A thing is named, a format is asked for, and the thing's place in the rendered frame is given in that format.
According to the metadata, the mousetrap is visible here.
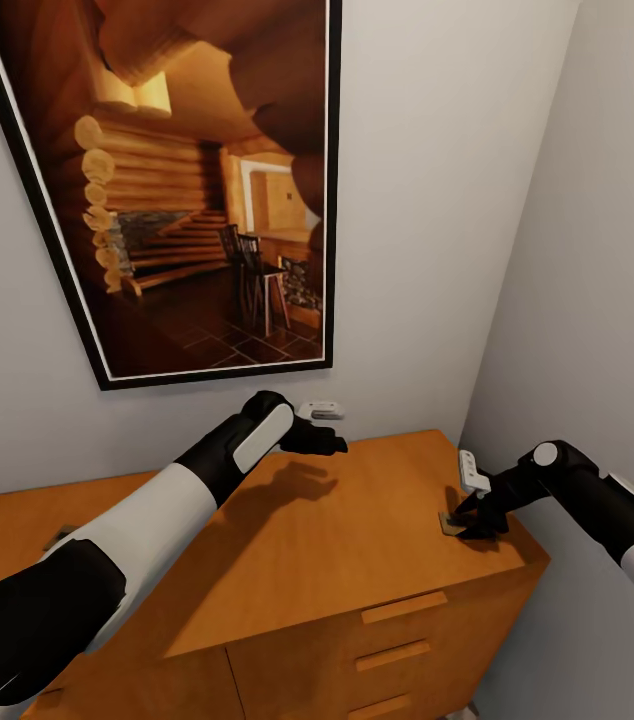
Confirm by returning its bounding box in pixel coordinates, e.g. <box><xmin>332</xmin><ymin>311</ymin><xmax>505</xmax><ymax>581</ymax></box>
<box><xmin>438</xmin><ymin>511</ymin><xmax>479</xmax><ymax>537</ymax></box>
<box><xmin>44</xmin><ymin>524</ymin><xmax>81</xmax><ymax>551</ymax></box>

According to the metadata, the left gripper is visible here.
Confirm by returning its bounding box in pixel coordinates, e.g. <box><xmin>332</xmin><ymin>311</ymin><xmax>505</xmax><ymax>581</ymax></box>
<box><xmin>280</xmin><ymin>418</ymin><xmax>348</xmax><ymax>456</ymax></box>

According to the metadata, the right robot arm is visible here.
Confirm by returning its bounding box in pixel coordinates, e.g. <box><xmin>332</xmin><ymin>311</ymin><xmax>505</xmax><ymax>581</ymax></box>
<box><xmin>456</xmin><ymin>440</ymin><xmax>634</xmax><ymax>584</ymax></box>

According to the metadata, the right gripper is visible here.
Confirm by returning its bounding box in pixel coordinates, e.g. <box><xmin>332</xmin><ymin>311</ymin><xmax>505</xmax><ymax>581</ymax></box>
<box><xmin>456</xmin><ymin>468</ymin><xmax>531</xmax><ymax>540</ymax></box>

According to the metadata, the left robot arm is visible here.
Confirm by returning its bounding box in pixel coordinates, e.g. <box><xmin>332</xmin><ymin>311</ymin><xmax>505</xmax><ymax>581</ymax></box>
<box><xmin>0</xmin><ymin>390</ymin><xmax>348</xmax><ymax>720</ymax></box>

